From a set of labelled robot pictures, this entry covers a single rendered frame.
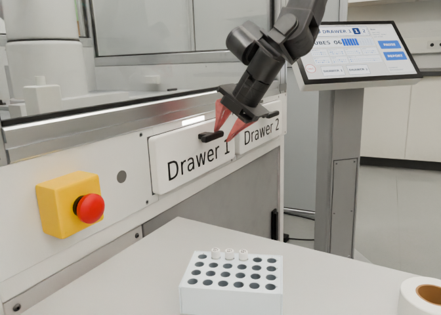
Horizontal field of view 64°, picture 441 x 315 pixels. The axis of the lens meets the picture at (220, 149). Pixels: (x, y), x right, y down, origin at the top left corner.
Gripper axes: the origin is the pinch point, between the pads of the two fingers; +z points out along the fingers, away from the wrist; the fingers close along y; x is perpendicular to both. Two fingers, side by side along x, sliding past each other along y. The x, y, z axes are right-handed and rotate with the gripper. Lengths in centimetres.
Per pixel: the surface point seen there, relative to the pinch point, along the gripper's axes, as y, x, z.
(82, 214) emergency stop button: -2.5, 37.3, 2.5
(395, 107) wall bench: -25, -292, 21
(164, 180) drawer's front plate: -0.2, 15.2, 7.7
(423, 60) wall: -16, -363, -21
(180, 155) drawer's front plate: 1.8, 9.8, 4.8
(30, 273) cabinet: -1.3, 41.0, 13.8
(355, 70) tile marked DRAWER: -3, -84, -14
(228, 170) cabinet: -2.1, -12.5, 14.0
